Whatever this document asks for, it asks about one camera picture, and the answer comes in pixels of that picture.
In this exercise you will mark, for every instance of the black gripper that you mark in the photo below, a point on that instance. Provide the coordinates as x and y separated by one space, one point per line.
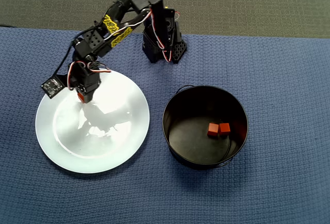
88 91

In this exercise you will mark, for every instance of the red cube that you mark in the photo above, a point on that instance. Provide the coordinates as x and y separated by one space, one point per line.
213 130
224 128
81 97

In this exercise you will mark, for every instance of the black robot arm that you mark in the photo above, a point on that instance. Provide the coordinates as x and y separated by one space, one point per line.
95 38

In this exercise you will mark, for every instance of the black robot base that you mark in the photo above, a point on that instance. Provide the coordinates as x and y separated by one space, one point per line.
178 49

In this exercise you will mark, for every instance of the white round plate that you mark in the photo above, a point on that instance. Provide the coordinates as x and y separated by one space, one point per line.
77 136

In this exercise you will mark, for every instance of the black round metal recipient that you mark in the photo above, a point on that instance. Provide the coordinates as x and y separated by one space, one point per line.
190 136

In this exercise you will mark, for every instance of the blue woven cloth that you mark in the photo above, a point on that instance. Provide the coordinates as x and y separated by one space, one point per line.
257 182

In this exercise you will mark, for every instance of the black camera circuit board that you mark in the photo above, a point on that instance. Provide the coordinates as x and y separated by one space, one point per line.
52 86

